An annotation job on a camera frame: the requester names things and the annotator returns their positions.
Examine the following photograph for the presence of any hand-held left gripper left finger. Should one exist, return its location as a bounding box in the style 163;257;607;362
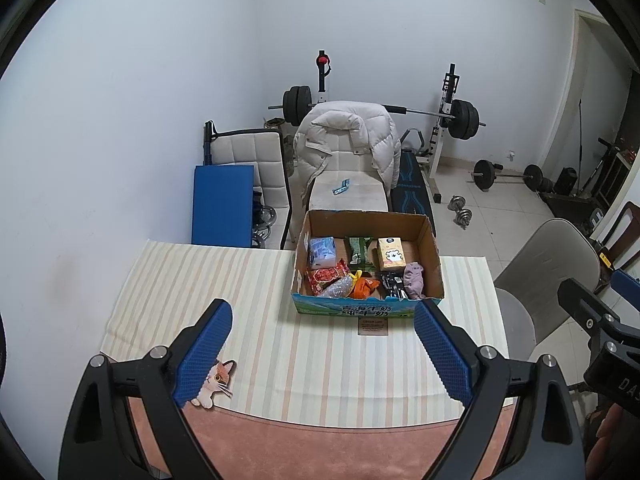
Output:
72;298;234;480

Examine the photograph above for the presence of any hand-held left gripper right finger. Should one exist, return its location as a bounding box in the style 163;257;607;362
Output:
413;298;587;480

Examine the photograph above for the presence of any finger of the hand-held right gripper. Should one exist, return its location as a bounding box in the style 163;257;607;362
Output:
611;268;640;307
556;277;622;335

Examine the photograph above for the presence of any purple cloth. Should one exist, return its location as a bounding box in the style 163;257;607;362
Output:
402;261;426;301

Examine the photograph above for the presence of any black packet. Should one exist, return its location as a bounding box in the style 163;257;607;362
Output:
378;271;407;302

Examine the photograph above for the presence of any cardboard box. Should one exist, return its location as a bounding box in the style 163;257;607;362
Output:
291;209;446;322

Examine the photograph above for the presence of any orange snack packet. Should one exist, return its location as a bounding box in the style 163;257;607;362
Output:
350;275;382;300

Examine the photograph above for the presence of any yellow bear tissue box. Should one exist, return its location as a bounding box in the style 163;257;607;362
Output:
376;238;407;272

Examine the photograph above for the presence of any silver yellow snack packet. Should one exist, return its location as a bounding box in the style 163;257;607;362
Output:
318;270;363;299

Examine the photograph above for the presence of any green tissue packet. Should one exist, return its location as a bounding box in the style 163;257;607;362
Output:
347;236;374;266

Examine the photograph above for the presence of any red snack packet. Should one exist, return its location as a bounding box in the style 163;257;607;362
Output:
306;259;353;295

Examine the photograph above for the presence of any blue white tissue packet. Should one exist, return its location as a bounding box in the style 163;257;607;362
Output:
308;236;337;267

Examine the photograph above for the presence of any person's right hand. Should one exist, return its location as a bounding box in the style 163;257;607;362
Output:
586;402;629;479

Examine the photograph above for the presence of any cat sticker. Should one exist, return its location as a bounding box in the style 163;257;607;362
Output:
191;359;236;409

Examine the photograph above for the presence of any grey chair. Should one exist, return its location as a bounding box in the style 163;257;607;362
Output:
492;217;602;361

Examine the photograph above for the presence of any dark wooden chair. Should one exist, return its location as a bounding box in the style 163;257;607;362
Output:
595;200;640;272

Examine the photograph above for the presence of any dark low wooden furniture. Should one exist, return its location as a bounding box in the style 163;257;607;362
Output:
542;190;609;227

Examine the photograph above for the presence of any striped tablecloth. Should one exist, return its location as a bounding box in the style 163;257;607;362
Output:
100;240;511;429

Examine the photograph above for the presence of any black bag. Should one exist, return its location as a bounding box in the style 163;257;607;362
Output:
555;167;579;195

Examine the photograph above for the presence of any pile of chrome weight plates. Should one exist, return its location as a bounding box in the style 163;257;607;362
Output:
251;204;275;250

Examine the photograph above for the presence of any thin black pole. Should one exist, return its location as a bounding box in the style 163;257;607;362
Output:
577;99;585;197

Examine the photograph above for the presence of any blue board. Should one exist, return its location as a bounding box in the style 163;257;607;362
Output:
191;165;255;249

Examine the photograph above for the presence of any short barbell with black plates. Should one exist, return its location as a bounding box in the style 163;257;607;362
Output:
470;159;546;192

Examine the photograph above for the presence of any black blue weight bench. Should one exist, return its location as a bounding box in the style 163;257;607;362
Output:
390;127;441;214

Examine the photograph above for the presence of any white padded chair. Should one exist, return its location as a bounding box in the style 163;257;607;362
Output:
203;120;294;251

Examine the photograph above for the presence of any long barbell with black plates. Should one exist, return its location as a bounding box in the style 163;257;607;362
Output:
267;85;487;140

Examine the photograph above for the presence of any white puffer jacket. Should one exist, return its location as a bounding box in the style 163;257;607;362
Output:
293;101;401;206

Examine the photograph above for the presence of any white door frame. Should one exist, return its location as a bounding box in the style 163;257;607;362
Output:
547;10;609;196

